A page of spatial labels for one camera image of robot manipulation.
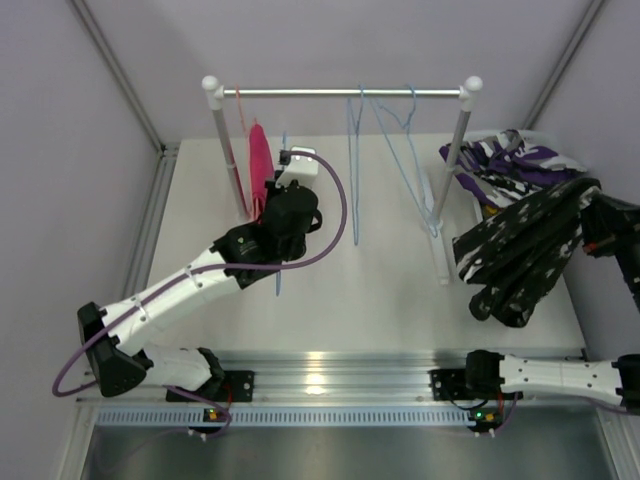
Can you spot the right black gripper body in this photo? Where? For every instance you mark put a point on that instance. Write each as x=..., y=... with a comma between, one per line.
x=614, y=242

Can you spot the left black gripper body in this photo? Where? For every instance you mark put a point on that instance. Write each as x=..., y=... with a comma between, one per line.
x=272, y=191

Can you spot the blue hanger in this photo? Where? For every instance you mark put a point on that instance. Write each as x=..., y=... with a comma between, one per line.
x=354, y=119
x=416, y=185
x=278, y=277

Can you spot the black camouflage trousers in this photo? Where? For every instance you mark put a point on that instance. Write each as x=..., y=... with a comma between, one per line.
x=518, y=255

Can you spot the yellow camouflage trousers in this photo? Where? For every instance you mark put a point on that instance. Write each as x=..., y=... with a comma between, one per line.
x=489, y=210

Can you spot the purple camouflage trousers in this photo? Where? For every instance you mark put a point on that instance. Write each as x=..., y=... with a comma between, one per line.
x=506, y=167

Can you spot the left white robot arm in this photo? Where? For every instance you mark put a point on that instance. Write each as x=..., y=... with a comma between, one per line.
x=123, y=356

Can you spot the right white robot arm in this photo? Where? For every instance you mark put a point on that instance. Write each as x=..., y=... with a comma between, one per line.
x=613, y=383

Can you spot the pink trousers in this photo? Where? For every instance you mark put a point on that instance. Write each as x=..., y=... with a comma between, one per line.
x=261, y=168

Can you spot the pink hanger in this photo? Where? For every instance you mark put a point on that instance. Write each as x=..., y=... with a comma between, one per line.
x=246, y=132

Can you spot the white plastic basket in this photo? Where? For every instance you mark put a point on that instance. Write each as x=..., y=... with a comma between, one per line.
x=532, y=136

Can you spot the white clothes rack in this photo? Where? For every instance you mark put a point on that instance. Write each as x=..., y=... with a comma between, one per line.
x=332, y=183

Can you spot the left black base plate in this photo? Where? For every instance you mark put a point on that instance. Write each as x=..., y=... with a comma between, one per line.
x=242, y=385

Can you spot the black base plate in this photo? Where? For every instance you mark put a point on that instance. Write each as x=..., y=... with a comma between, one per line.
x=450, y=384
x=242, y=385

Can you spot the aluminium rail frame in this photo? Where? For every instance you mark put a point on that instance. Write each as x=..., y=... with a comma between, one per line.
x=361, y=312

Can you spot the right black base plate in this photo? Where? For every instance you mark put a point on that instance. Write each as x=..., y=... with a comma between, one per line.
x=450, y=384

